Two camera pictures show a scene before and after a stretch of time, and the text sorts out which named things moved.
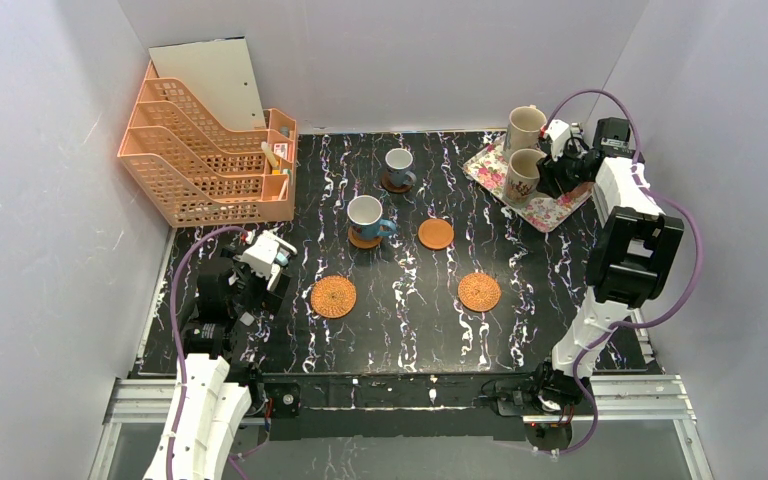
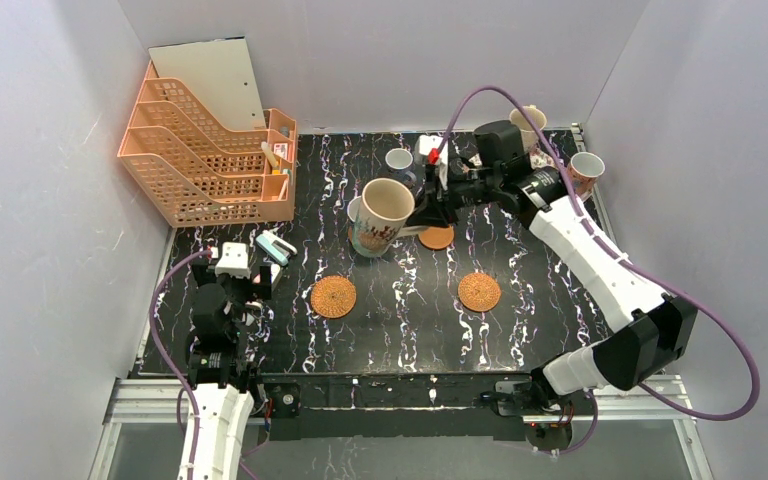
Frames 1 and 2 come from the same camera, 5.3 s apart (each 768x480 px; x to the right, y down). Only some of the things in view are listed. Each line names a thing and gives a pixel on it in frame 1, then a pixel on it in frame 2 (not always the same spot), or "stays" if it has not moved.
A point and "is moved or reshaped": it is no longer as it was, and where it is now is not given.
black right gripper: (552, 175) to (441, 192)
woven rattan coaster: (333, 296) stays
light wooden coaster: (436, 233) stays
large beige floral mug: (522, 177) is moved or reshaped
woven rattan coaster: (479, 292) stays
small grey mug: (398, 163) stays
